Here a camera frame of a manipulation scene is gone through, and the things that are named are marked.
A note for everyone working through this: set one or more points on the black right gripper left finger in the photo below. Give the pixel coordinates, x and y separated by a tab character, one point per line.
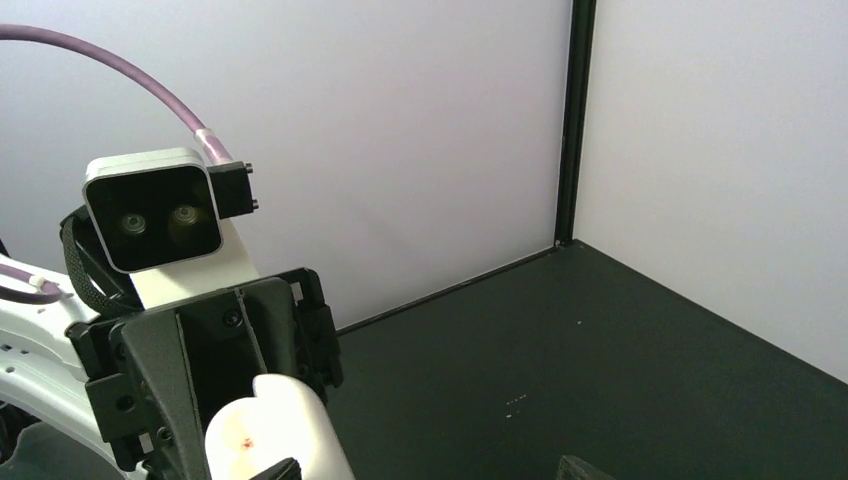
286	469

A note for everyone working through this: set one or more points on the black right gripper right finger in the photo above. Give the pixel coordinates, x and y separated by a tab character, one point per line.
571	467

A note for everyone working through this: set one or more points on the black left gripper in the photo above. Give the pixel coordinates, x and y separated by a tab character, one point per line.
156	378

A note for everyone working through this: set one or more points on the white earbud charging case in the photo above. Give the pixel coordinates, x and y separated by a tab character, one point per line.
282	419

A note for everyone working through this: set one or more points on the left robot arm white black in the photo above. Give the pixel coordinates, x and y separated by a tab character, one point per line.
40	371

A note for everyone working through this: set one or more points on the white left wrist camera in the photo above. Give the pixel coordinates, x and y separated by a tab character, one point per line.
165	219

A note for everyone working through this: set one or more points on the black frame post left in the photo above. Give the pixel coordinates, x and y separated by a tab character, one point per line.
581	33

